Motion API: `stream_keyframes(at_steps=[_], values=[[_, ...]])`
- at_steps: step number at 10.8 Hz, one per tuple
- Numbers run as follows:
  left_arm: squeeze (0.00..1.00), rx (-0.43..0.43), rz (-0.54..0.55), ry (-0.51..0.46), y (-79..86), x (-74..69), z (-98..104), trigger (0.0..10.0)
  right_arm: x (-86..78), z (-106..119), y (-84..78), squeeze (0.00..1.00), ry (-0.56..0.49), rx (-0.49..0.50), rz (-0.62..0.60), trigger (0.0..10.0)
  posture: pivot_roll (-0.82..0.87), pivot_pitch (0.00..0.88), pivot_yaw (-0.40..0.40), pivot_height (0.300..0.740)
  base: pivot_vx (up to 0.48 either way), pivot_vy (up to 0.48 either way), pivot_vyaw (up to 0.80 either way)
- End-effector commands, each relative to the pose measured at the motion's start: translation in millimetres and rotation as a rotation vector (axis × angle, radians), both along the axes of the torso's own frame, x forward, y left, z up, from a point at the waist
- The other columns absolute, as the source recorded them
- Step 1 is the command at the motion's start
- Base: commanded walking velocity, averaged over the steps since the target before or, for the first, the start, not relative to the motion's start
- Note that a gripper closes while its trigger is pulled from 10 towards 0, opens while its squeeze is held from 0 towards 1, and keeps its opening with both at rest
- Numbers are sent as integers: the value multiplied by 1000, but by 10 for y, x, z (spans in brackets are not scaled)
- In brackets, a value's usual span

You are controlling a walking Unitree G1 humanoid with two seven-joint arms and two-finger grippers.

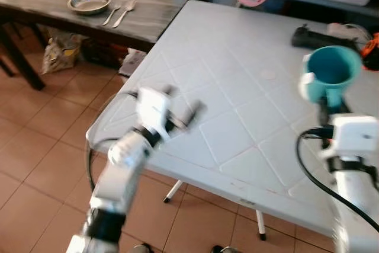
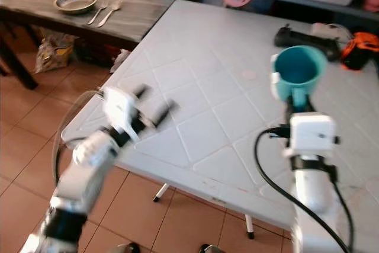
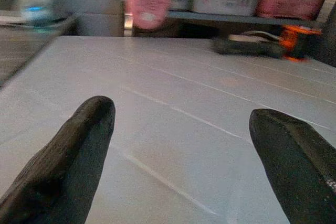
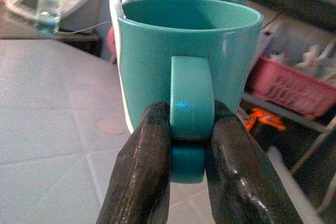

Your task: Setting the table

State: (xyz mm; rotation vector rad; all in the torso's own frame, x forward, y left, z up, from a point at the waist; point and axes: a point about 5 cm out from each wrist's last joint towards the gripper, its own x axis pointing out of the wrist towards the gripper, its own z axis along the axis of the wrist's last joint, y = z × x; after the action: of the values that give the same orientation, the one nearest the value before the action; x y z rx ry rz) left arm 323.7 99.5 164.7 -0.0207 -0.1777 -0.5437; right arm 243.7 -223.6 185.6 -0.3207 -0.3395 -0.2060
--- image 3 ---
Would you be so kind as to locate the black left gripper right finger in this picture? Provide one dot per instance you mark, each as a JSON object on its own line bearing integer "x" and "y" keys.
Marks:
{"x": 296, "y": 161}

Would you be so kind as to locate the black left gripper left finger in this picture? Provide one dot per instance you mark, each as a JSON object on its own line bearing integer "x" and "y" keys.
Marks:
{"x": 63, "y": 161}

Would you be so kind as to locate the orange and black power tool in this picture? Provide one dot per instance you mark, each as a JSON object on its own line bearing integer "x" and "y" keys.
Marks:
{"x": 296, "y": 41}

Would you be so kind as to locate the dark metal shelf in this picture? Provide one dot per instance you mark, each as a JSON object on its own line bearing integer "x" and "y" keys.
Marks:
{"x": 236, "y": 19}

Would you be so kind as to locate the pink hanging bag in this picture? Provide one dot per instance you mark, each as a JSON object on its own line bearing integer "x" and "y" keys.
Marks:
{"x": 147, "y": 1}

